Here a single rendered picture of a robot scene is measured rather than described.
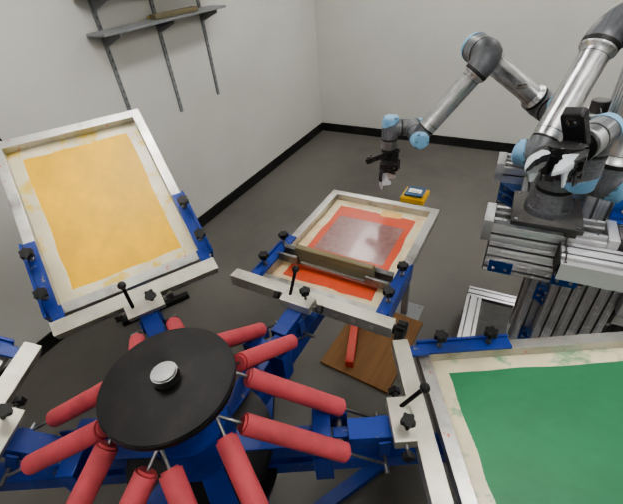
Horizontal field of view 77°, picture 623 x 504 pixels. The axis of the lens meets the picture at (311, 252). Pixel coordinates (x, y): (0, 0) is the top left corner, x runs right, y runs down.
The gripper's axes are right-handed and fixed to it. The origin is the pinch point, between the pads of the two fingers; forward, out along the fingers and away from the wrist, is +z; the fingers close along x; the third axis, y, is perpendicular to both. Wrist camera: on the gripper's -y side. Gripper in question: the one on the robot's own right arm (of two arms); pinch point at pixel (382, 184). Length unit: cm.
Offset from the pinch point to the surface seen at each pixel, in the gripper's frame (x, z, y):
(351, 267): -61, 5, 9
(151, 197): -80, -20, -73
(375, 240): -29.9, 12.7, 8.0
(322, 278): -64, 13, -3
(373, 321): -85, 4, 28
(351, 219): -17.7, 12.8, -9.6
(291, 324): -97, 5, 3
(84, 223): -104, -19, -85
